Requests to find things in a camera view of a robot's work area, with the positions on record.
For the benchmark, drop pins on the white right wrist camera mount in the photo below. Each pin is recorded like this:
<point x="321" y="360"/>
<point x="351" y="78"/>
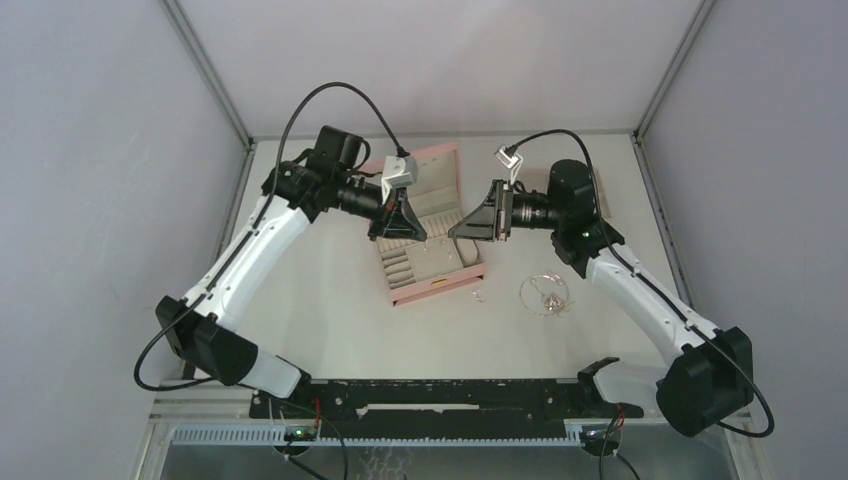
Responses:
<point x="511" y="160"/>

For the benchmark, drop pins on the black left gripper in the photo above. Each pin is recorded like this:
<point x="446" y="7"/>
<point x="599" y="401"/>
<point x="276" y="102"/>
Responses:
<point x="395" y="219"/>

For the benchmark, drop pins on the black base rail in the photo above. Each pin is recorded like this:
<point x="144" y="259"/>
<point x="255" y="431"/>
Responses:
<point x="552" y="398"/>

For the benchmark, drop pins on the small silver earring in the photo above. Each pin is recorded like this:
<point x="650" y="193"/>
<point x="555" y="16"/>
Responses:
<point x="478" y="295"/>

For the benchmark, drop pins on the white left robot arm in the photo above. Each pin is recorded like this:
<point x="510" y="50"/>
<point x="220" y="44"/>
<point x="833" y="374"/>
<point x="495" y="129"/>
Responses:
<point x="201" y="326"/>

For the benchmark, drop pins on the beige oval watch pillow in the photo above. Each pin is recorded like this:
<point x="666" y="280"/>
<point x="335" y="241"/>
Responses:
<point x="468" y="251"/>

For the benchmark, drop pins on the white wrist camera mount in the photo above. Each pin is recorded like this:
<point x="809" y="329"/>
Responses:
<point x="511" y="160"/>
<point x="397" y="172"/>

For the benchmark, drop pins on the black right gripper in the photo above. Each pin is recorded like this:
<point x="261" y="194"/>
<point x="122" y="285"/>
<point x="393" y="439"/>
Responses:
<point x="492" y="219"/>

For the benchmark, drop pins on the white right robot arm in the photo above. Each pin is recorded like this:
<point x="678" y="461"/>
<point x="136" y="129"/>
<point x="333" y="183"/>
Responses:
<point x="709" y="371"/>

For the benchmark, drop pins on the pink jewelry box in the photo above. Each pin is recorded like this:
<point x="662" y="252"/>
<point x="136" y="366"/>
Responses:
<point x="417" y="270"/>

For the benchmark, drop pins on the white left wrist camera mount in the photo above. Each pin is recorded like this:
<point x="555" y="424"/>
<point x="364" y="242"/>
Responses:
<point x="397" y="172"/>

